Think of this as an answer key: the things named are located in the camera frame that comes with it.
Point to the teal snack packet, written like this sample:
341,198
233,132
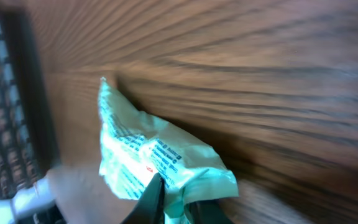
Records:
136,145

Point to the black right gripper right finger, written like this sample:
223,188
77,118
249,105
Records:
208,212

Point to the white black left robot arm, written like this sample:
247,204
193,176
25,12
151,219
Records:
35,205

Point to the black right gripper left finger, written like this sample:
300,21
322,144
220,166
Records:
149,208

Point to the grey plastic lattice basket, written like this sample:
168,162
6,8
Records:
28,146

